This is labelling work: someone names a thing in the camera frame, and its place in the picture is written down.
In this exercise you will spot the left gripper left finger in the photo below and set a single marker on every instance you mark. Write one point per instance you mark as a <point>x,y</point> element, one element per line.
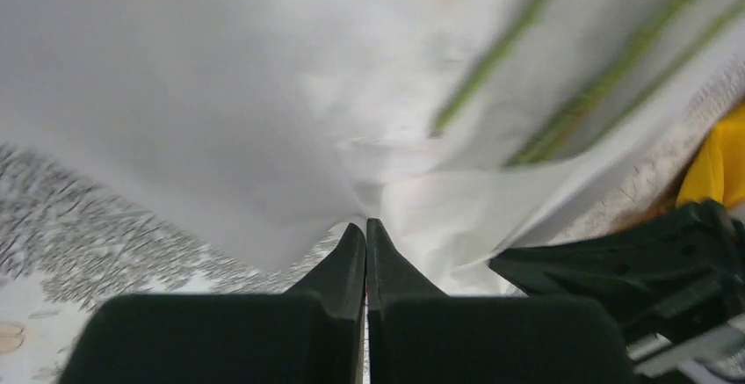
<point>338,281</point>

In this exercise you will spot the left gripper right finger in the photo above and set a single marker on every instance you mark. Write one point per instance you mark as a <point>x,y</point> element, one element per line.
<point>390,276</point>

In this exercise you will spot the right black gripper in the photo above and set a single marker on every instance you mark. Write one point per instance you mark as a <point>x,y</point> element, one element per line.
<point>678,275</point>

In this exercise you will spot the white wrapping paper sheet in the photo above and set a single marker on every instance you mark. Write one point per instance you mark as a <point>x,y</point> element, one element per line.
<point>258,125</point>

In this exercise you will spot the pink fake flower stem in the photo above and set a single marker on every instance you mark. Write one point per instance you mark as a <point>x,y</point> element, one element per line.
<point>484,67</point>
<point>545,142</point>
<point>677,44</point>

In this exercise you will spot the yellow garment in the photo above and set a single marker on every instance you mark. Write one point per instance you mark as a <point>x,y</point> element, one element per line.
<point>717,171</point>

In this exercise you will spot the floral tablecloth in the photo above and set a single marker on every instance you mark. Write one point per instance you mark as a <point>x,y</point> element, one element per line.
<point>68,245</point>

